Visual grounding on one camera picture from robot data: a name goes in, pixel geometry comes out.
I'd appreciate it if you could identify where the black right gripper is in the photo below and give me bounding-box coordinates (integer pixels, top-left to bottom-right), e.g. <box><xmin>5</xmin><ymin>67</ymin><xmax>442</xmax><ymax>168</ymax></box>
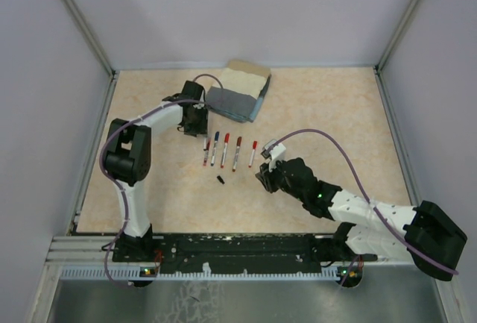
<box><xmin>256</xmin><ymin>155</ymin><xmax>306</xmax><ymax>202</ymax></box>

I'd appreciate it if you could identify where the red clear pen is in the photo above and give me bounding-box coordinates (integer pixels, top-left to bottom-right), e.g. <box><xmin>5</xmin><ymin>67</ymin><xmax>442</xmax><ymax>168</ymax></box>
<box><xmin>203</xmin><ymin>141</ymin><xmax>210</xmax><ymax>166</ymax></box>

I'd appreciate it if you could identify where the small white red-end pen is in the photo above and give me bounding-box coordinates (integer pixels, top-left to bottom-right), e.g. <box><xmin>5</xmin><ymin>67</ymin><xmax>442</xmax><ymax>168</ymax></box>
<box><xmin>248</xmin><ymin>148</ymin><xmax>256</xmax><ymax>168</ymax></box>

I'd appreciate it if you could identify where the white blue-end marker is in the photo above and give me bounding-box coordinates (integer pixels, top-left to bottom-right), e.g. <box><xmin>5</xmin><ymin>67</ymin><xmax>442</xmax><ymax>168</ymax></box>
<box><xmin>210</xmin><ymin>141</ymin><xmax>218</xmax><ymax>166</ymax></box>

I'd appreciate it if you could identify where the white red-end marker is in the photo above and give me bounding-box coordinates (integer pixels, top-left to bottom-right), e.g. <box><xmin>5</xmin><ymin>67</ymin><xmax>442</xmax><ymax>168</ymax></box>
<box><xmin>220</xmin><ymin>146</ymin><xmax>227</xmax><ymax>169</ymax></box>

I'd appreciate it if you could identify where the white brown-end marker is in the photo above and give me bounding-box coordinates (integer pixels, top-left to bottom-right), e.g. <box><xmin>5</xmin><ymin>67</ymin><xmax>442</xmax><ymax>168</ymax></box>
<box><xmin>232</xmin><ymin>146</ymin><xmax>240</xmax><ymax>172</ymax></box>

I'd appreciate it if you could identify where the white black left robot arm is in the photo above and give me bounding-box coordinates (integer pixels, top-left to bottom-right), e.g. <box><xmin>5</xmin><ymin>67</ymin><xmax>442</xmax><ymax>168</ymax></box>
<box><xmin>100</xmin><ymin>81</ymin><xmax>209</xmax><ymax>261</ymax></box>

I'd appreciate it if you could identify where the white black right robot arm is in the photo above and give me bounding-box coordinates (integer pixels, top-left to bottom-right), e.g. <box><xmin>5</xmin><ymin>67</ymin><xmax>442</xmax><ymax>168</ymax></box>
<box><xmin>256</xmin><ymin>158</ymin><xmax>467</xmax><ymax>281</ymax></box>

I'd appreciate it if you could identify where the folded grey beige cloth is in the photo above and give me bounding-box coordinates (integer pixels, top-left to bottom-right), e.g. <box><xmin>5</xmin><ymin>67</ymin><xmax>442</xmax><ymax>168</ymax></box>
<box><xmin>206</xmin><ymin>60</ymin><xmax>271</xmax><ymax>123</ymax></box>

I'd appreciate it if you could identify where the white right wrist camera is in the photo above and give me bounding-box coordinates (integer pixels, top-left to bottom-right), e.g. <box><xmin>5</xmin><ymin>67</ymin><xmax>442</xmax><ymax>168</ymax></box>
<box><xmin>261</xmin><ymin>139</ymin><xmax>286</xmax><ymax>172</ymax></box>

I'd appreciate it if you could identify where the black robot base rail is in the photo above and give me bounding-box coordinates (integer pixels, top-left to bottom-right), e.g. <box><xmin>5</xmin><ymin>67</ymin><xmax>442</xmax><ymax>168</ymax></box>
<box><xmin>66</xmin><ymin>231</ymin><xmax>377</xmax><ymax>279</ymax></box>

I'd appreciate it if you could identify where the aluminium frame post right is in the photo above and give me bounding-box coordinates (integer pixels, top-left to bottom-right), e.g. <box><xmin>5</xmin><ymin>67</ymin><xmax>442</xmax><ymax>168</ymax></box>
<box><xmin>374</xmin><ymin>0</ymin><xmax>423</xmax><ymax>74</ymax></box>

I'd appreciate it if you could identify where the aluminium frame post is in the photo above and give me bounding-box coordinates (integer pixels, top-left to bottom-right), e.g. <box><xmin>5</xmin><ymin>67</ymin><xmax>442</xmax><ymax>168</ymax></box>
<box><xmin>374</xmin><ymin>0</ymin><xmax>423</xmax><ymax>74</ymax></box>
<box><xmin>61</xmin><ymin>0</ymin><xmax>116</xmax><ymax>78</ymax></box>

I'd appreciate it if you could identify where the aluminium frame post left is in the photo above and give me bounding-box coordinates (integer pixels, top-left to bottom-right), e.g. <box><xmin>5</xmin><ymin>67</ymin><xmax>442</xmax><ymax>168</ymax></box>
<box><xmin>61</xmin><ymin>0</ymin><xmax>116</xmax><ymax>78</ymax></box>

